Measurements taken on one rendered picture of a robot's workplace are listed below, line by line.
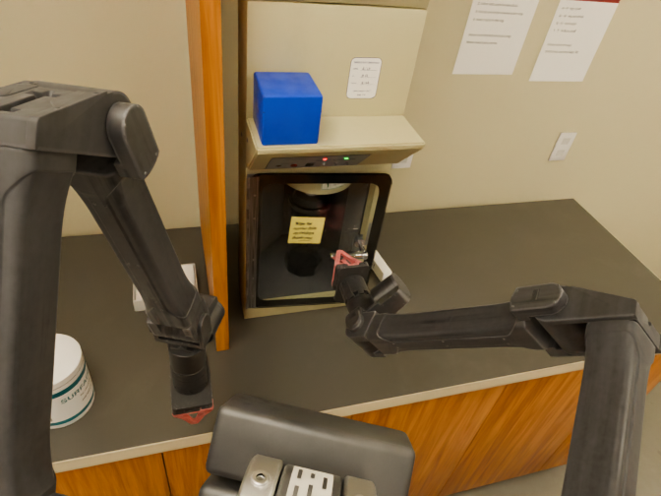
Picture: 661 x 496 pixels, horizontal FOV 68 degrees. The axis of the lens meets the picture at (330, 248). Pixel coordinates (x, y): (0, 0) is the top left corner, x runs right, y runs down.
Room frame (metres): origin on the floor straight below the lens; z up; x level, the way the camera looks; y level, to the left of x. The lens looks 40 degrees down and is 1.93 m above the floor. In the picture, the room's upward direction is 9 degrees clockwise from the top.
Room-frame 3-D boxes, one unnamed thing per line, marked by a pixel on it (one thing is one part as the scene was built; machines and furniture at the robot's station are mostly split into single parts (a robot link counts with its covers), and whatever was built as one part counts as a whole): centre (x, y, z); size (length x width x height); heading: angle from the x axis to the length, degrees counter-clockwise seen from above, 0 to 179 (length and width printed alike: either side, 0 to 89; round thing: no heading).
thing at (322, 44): (1.00, 0.09, 1.33); 0.32 x 0.25 x 0.77; 112
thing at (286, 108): (0.80, 0.12, 1.56); 0.10 x 0.10 x 0.09; 22
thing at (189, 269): (0.88, 0.42, 0.96); 0.16 x 0.12 x 0.04; 112
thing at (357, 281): (0.74, -0.06, 1.20); 0.07 x 0.07 x 0.10; 22
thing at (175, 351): (0.48, 0.20, 1.27); 0.07 x 0.06 x 0.07; 176
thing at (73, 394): (0.53, 0.52, 1.02); 0.13 x 0.13 x 0.15
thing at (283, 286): (0.87, 0.04, 1.19); 0.30 x 0.01 x 0.40; 107
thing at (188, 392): (0.47, 0.20, 1.21); 0.10 x 0.07 x 0.07; 22
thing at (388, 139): (0.83, 0.02, 1.46); 0.32 x 0.11 x 0.10; 112
